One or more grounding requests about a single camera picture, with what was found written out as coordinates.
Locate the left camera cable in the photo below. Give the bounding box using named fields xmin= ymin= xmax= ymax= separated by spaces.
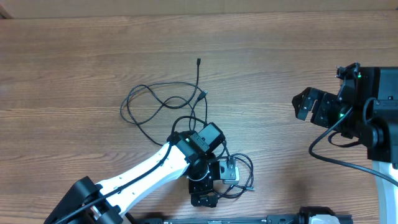
xmin=51 ymin=115 xmax=208 ymax=224

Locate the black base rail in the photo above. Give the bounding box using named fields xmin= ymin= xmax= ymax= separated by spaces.
xmin=126 ymin=206 xmax=354 ymax=224

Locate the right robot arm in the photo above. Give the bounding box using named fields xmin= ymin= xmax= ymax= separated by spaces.
xmin=292 ymin=63 xmax=397 ymax=223

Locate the right camera cable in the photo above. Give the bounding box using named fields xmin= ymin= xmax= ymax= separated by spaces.
xmin=308 ymin=107 xmax=398 ymax=187

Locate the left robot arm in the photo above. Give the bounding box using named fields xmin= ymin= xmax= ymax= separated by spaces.
xmin=45 ymin=123 xmax=225 ymax=223

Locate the camera cable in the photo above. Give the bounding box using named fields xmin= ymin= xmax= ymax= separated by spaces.
xmin=308 ymin=107 xmax=398 ymax=187
xmin=51 ymin=115 xmax=208 ymax=224

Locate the black usb cable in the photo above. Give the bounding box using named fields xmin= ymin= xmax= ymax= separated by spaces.
xmin=119 ymin=58 xmax=209 ymax=147

